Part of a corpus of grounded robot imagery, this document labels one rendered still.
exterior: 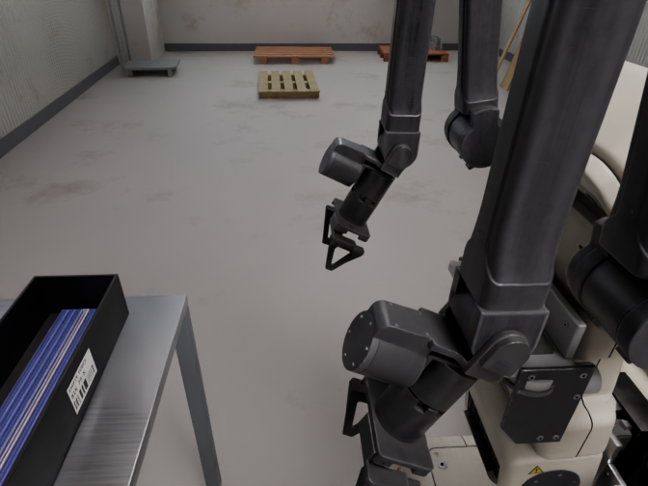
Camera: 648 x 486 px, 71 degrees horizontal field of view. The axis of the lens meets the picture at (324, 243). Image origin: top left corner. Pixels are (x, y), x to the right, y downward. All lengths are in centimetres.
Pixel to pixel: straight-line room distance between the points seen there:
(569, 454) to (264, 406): 124
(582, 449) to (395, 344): 54
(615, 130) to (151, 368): 85
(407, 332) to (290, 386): 156
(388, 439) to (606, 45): 38
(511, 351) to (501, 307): 4
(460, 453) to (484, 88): 105
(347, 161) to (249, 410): 130
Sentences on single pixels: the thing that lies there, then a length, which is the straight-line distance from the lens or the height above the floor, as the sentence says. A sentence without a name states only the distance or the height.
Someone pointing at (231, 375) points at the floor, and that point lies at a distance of 201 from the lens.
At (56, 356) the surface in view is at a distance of 101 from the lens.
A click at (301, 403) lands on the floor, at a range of 189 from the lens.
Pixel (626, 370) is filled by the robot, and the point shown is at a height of 80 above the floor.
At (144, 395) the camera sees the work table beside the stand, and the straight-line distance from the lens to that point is 94.
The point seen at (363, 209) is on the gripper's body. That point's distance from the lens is 81.
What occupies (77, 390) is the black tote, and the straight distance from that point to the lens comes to 92.
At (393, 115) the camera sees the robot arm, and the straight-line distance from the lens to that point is 75.
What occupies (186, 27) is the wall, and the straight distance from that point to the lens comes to 876.
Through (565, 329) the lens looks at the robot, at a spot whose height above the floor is 108.
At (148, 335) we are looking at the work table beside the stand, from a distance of 106.
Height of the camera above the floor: 149
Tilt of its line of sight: 33 degrees down
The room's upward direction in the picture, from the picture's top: 1 degrees clockwise
